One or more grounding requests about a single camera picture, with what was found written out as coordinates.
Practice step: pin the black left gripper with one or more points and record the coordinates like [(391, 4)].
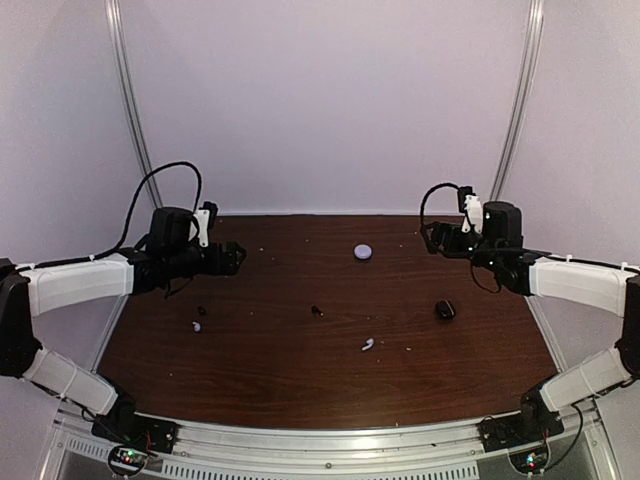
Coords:
[(230, 266)]

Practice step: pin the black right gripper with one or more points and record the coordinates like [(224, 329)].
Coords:
[(451, 251)]

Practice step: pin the black earbud charging case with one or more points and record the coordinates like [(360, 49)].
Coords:
[(445, 310)]

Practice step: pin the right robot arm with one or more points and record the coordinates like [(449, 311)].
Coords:
[(490, 236)]

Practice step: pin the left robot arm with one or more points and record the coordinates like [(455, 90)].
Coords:
[(177, 246)]

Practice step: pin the purple round charging case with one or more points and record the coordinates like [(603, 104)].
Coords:
[(362, 252)]

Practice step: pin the white purple earbud centre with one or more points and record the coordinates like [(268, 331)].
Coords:
[(369, 344)]

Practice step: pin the left circuit board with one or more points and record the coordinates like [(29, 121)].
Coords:
[(124, 461)]

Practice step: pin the circuit board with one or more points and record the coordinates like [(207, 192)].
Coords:
[(124, 461), (529, 462)]

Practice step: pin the right circuit board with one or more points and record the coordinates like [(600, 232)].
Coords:
[(529, 462)]

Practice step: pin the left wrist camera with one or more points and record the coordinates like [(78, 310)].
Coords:
[(204, 217)]

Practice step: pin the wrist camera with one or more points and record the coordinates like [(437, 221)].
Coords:
[(204, 217), (472, 209)]

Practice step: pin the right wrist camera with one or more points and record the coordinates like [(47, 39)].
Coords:
[(472, 209)]

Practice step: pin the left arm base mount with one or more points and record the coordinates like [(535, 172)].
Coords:
[(142, 432)]

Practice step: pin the front aluminium rail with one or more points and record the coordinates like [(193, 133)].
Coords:
[(451, 450)]

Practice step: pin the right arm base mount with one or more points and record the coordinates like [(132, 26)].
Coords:
[(511, 431)]

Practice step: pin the right aluminium frame post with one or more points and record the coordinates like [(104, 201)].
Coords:
[(528, 66)]

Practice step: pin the aluminium frame post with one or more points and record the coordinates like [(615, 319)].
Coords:
[(528, 66), (132, 115)]

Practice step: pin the left aluminium frame post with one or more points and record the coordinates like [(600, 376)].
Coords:
[(132, 115)]

